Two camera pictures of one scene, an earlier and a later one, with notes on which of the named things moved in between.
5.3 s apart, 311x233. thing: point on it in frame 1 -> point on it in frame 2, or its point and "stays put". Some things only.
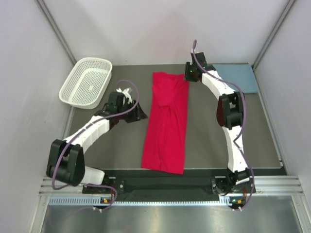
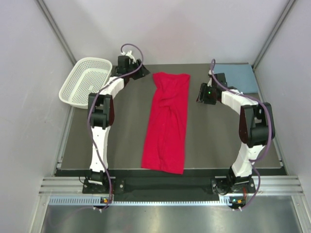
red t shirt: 164,144 stays put
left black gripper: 137,114 -> 142,71
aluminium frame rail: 265,185 stays put
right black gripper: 186,77 -> 202,96
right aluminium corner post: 290,4 stays put
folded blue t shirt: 241,74 stays put
